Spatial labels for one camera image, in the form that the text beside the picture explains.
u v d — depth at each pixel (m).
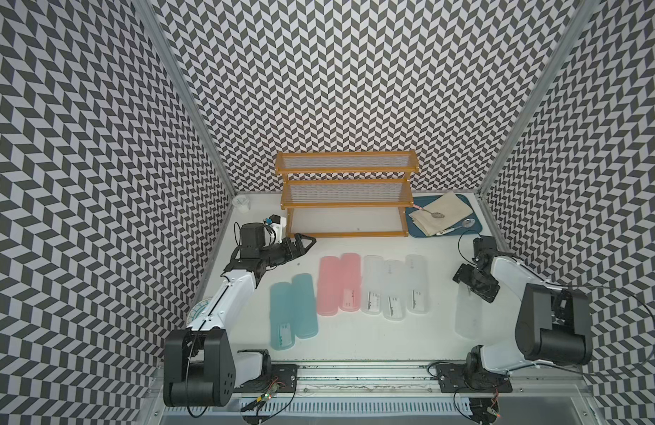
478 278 0.75
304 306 0.89
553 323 0.44
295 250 0.73
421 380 0.75
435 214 1.09
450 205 1.13
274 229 0.77
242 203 1.10
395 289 0.89
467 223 1.03
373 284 0.91
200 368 0.40
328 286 0.90
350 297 0.87
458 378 0.72
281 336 0.79
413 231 1.06
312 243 0.77
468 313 0.86
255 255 0.65
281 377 0.72
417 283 0.91
